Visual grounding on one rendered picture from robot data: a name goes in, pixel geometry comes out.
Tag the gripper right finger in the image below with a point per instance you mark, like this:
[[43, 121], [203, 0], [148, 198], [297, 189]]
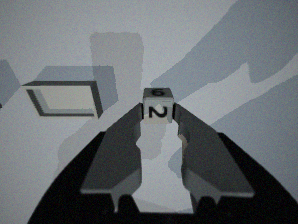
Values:
[[215, 166]]

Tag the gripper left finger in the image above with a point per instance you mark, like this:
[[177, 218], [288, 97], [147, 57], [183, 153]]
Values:
[[91, 184]]

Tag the white cube with black digit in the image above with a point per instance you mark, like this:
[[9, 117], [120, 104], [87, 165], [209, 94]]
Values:
[[157, 105]]

